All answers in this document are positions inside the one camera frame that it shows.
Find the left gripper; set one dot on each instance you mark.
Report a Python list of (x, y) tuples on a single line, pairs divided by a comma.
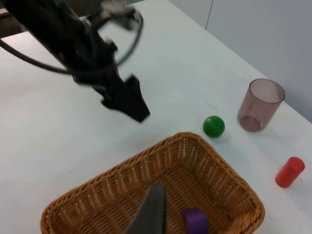
[(100, 75)]

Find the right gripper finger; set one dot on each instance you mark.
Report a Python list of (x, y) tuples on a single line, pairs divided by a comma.
[(152, 212)]

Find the purple triangular block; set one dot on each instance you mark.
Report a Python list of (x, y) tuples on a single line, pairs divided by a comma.
[(195, 221)]

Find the pale brown wicker basket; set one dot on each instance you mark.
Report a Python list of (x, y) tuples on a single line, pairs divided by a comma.
[(109, 195)]

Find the red cylinder block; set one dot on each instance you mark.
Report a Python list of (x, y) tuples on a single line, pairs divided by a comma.
[(288, 173)]

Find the green ball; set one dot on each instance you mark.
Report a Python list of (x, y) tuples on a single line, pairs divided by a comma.
[(213, 126)]

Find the clear cup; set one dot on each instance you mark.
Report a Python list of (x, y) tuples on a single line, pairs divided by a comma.
[(258, 107)]

